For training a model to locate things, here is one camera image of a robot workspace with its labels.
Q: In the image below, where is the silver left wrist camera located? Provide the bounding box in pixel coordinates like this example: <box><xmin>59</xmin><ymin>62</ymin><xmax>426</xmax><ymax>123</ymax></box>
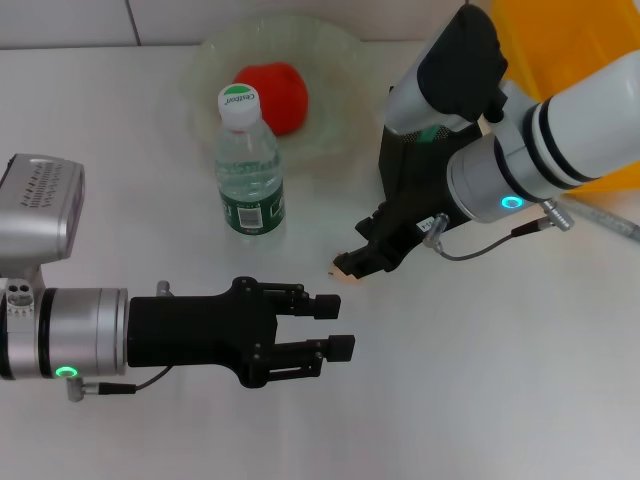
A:
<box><xmin>0</xmin><ymin>153</ymin><xmax>86</xmax><ymax>292</ymax></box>

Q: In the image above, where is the black mesh pen holder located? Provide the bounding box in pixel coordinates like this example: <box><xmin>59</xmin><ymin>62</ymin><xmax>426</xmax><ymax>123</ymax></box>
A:
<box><xmin>377</xmin><ymin>85</ymin><xmax>484</xmax><ymax>207</ymax></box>

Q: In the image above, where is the tan eraser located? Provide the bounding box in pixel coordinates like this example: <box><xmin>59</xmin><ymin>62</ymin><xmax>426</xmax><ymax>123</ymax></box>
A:
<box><xmin>327</xmin><ymin>263</ymin><xmax>362</xmax><ymax>285</ymax></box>

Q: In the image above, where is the red-orange toy orange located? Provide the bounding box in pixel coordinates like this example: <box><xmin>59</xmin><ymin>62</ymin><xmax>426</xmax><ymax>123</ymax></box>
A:
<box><xmin>233</xmin><ymin>61</ymin><xmax>310</xmax><ymax>137</ymax></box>

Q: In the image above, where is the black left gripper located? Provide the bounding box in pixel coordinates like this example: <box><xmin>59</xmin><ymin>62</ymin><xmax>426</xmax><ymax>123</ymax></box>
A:
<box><xmin>127</xmin><ymin>275</ymin><xmax>357</xmax><ymax>390</ymax></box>

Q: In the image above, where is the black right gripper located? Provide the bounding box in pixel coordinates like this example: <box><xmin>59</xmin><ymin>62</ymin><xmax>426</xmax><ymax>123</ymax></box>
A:
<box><xmin>332</xmin><ymin>158</ymin><xmax>474</xmax><ymax>280</ymax></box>

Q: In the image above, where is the grey right gripper cable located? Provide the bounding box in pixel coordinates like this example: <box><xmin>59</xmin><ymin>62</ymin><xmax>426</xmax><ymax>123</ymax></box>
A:
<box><xmin>433</xmin><ymin>197</ymin><xmax>576</xmax><ymax>261</ymax></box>

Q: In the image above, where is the green pen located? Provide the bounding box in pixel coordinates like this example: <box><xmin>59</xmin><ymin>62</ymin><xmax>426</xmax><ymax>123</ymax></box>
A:
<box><xmin>416</xmin><ymin>125</ymin><xmax>454</xmax><ymax>147</ymax></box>

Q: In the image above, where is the grey marker pen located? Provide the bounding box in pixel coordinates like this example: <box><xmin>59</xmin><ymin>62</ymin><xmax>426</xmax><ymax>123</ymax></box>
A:
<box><xmin>564</xmin><ymin>197</ymin><xmax>640</xmax><ymax>245</ymax></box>

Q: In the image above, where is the green glass fruit bowl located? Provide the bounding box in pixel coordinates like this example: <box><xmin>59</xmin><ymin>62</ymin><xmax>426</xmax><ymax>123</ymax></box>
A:
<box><xmin>182</xmin><ymin>14</ymin><xmax>379</xmax><ymax>171</ymax></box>

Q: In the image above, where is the yellow plastic bin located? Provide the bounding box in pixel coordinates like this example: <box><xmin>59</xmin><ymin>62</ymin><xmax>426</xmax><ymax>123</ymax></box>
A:
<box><xmin>488</xmin><ymin>0</ymin><xmax>640</xmax><ymax>195</ymax></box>

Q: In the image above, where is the silver right gripper cable plug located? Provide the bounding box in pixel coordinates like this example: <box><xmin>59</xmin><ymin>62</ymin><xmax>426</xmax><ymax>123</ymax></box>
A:
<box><xmin>422</xmin><ymin>212</ymin><xmax>451</xmax><ymax>247</ymax></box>

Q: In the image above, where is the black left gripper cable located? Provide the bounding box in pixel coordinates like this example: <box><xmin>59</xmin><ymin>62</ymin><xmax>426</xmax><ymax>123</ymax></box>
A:
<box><xmin>67</xmin><ymin>364</ymin><xmax>176</xmax><ymax>402</ymax></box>

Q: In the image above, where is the clear green-label water bottle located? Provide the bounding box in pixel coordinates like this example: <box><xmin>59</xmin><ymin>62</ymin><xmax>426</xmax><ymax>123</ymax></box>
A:
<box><xmin>214</xmin><ymin>83</ymin><xmax>287</xmax><ymax>245</ymax></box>

